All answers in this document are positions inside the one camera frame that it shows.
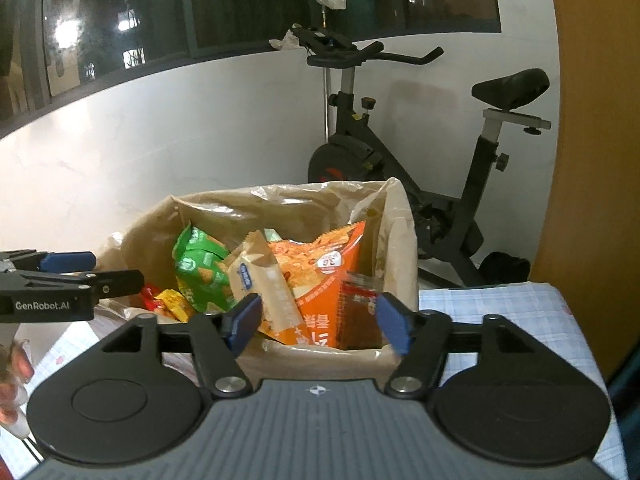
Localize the checked tablecloth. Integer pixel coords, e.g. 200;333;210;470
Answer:
0;282;628;480

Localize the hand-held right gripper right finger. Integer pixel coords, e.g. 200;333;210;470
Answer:
376;292;543;401

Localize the green snack packet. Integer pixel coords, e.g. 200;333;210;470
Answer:
171;224;238;313

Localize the large orange snack packet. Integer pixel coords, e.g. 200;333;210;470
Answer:
265;220;368;351

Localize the wooden panel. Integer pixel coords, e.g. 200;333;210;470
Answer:
530;0;640;381

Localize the black exercise bike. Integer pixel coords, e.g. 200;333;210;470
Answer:
291;22;553;288

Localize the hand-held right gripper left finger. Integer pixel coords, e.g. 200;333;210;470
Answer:
95;292;263;401

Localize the dark framed window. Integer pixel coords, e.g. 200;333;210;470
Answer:
0;0;502;123

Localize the red snack packet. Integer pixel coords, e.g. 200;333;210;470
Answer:
141;284;163;312

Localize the crumpled white tissue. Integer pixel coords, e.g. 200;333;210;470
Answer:
269;30;306;52

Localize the person's left hand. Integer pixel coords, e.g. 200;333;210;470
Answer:
0;339;35;428

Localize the black bag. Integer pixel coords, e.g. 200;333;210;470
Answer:
479;251;532;288

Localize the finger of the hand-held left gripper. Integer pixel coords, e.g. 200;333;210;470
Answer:
0;249;97;275
0;269;146;301

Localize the cardboard box with plastic liner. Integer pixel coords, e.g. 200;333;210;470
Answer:
97;176;421;386

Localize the beige packet with blue label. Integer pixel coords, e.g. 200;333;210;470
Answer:
227;230;303;346

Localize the yellow snack packet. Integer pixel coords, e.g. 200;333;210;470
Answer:
154;289;196;323

